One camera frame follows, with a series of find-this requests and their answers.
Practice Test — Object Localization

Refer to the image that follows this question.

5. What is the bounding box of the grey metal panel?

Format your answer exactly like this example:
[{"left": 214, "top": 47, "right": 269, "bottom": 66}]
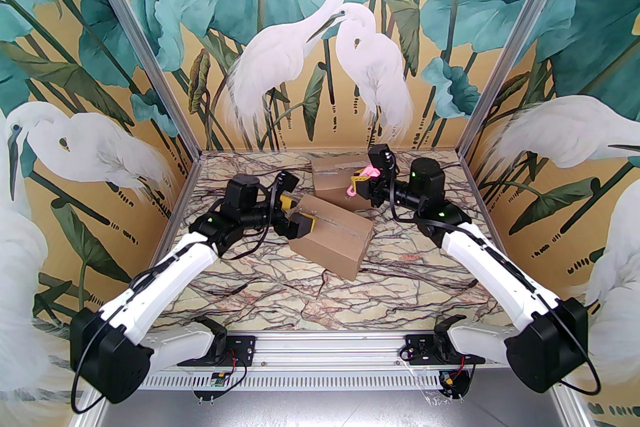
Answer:
[{"left": 75, "top": 390, "right": 588, "bottom": 427}]

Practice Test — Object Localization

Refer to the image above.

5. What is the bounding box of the perforated metal strip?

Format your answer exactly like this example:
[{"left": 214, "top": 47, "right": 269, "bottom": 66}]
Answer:
[{"left": 92, "top": 367, "right": 571, "bottom": 390}]

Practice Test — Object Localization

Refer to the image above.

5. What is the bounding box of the black bracket with yellow connector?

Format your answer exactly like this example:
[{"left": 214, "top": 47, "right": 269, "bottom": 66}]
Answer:
[{"left": 437, "top": 367, "right": 473, "bottom": 400}]

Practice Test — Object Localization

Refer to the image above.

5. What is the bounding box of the aluminium frame post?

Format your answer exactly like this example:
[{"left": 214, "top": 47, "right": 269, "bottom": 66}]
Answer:
[
  {"left": 65, "top": 0, "right": 203, "bottom": 158},
  {"left": 456, "top": 0, "right": 583, "bottom": 158}
]

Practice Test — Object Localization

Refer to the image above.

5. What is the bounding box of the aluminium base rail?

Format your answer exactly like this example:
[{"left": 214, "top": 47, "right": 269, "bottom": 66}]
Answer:
[{"left": 97, "top": 332, "right": 566, "bottom": 368}]

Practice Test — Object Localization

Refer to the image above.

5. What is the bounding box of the aluminium table side rail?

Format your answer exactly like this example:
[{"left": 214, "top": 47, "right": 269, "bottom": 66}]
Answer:
[
  {"left": 157, "top": 152, "right": 203, "bottom": 260},
  {"left": 457, "top": 152, "right": 511, "bottom": 265}
]

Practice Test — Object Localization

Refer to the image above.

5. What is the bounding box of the pink utility knife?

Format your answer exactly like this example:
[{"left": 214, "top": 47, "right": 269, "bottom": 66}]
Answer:
[{"left": 346, "top": 165, "right": 381, "bottom": 198}]

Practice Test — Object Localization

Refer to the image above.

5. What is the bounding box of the brown cardboard express box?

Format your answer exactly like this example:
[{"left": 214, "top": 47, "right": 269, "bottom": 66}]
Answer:
[
  {"left": 311, "top": 155, "right": 388, "bottom": 215},
  {"left": 289, "top": 194, "right": 376, "bottom": 280}
]

